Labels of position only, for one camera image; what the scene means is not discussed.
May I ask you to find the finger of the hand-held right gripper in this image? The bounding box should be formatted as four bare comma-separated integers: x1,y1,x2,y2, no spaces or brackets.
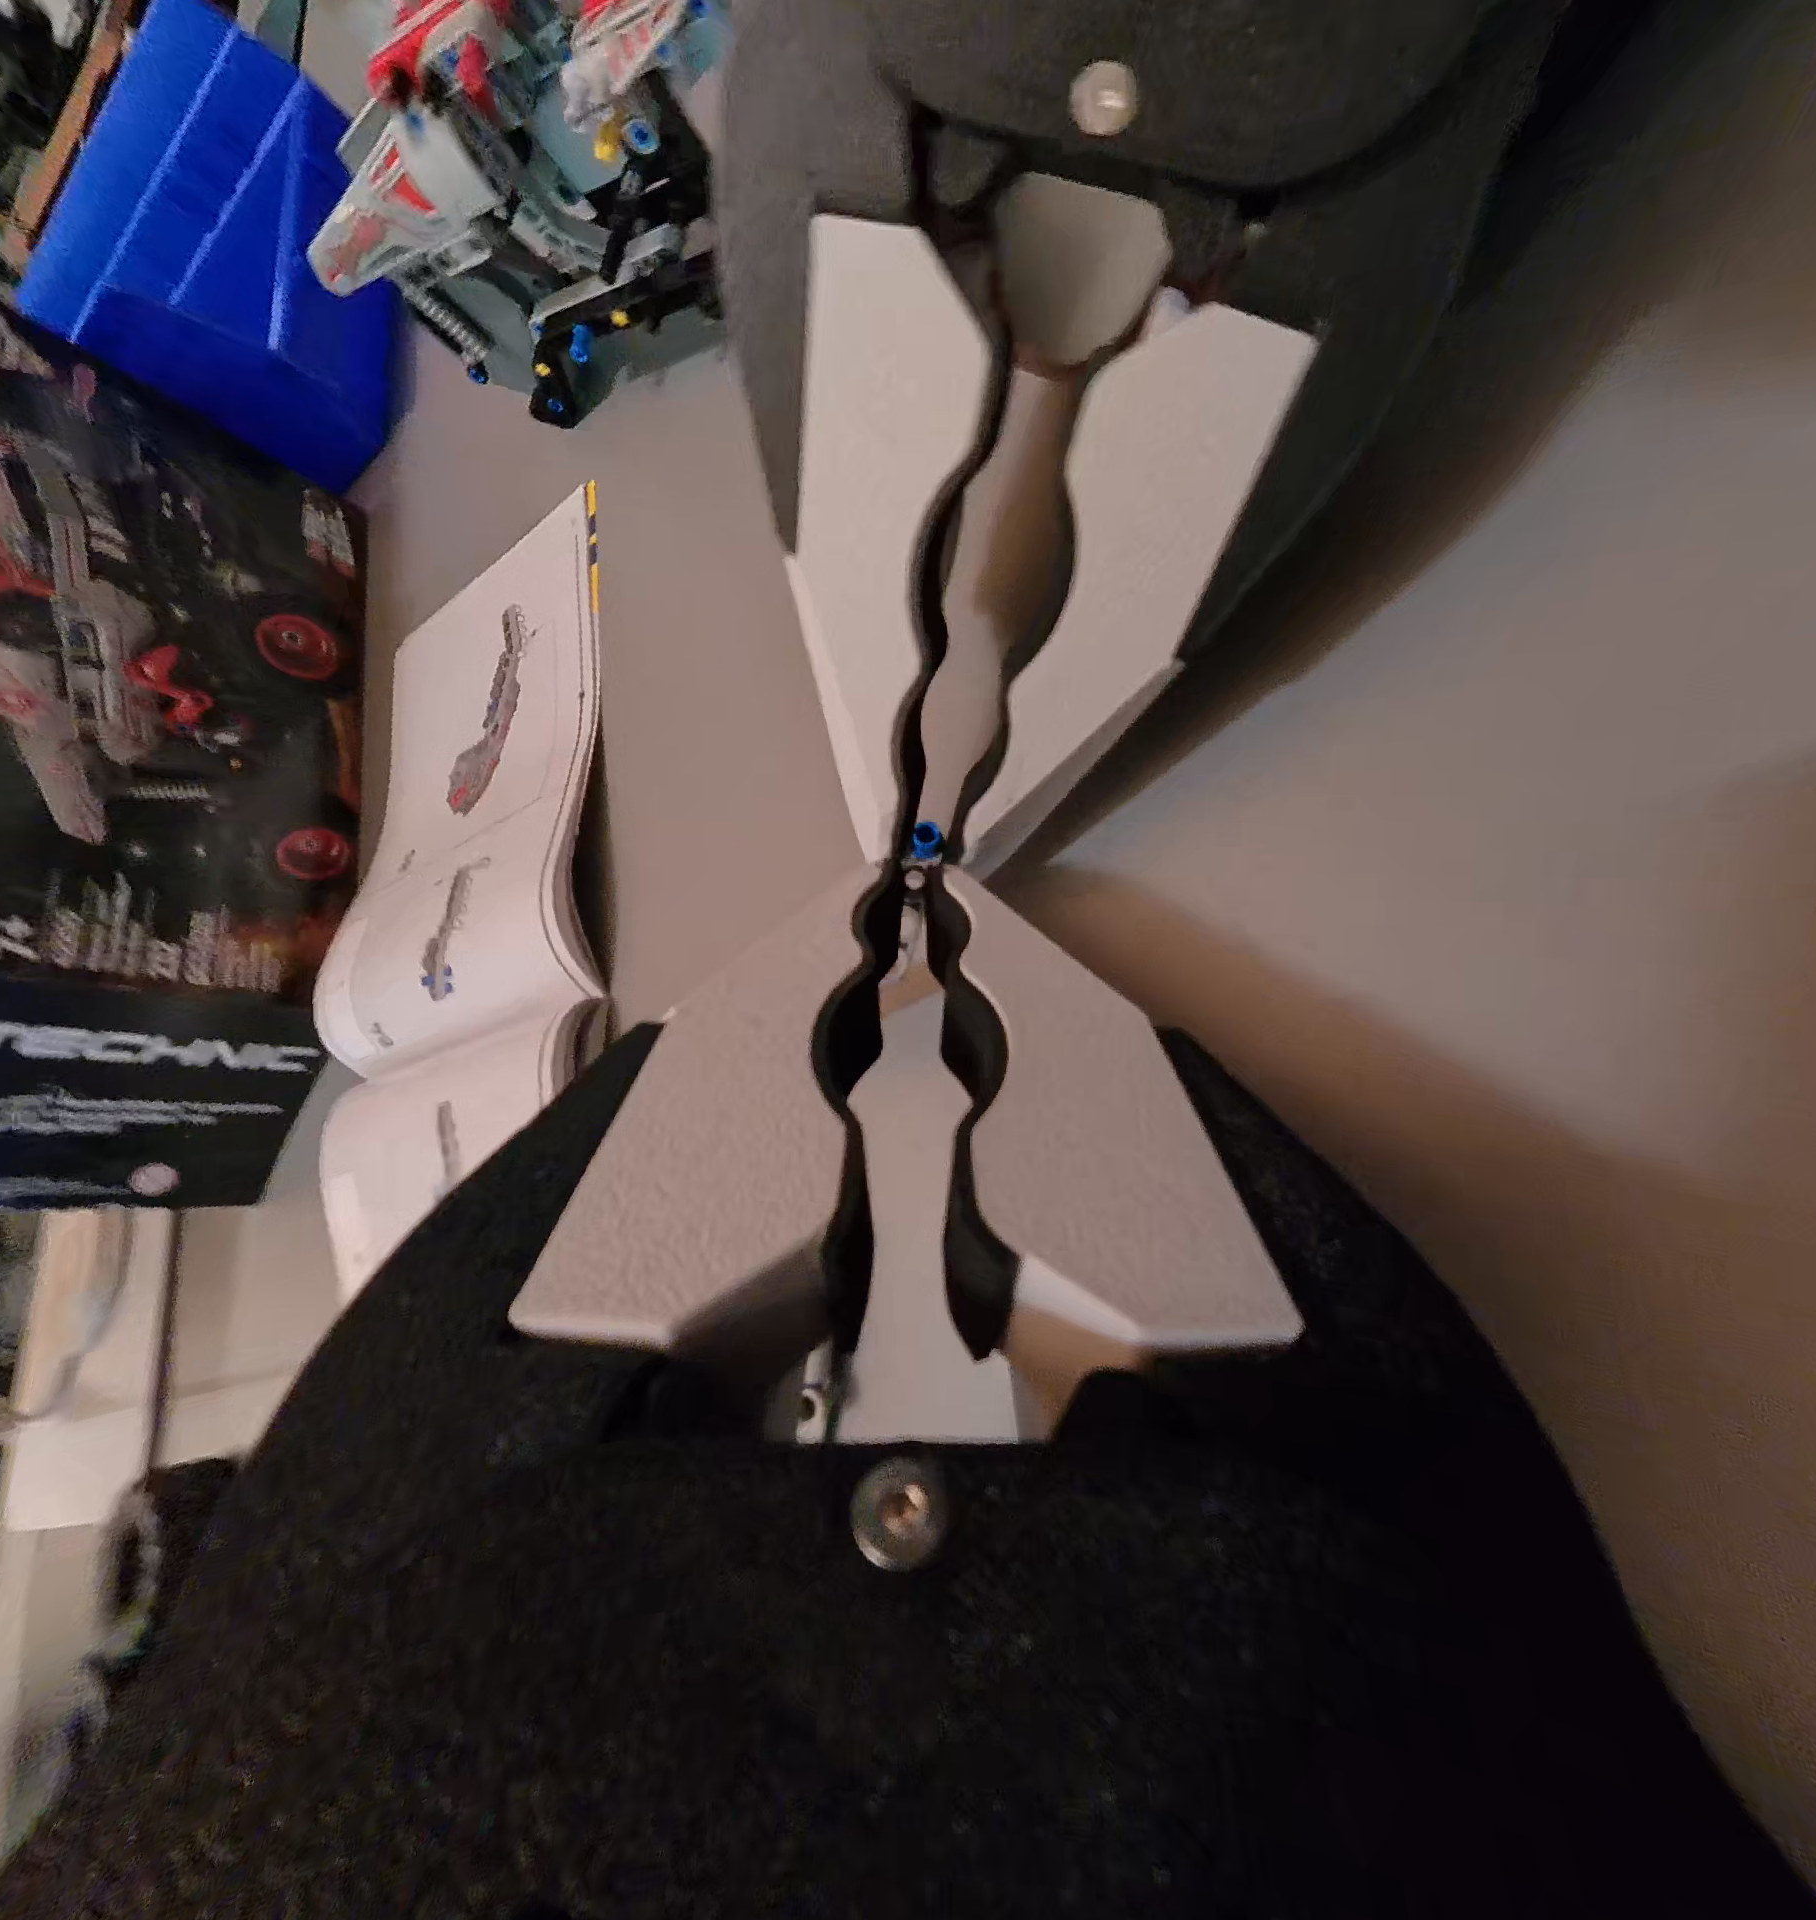
782,208,1014,867
942,293,1325,885

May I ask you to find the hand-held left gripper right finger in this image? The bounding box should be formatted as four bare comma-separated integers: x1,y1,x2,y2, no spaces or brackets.
914,867,1307,1441

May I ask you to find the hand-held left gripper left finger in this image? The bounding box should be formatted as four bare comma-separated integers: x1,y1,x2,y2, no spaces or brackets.
509,862,910,1441

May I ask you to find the open instruction booklet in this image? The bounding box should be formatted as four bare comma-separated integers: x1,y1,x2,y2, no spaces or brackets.
311,479,616,1306

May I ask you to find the brick toy vehicle model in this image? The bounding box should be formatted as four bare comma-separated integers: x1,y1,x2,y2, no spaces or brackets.
307,0,730,437

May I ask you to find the blue plastic bin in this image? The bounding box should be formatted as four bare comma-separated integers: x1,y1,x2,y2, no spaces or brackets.
14,0,408,498

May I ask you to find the black toy set box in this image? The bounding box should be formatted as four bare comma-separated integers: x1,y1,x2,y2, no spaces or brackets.
0,276,373,1212

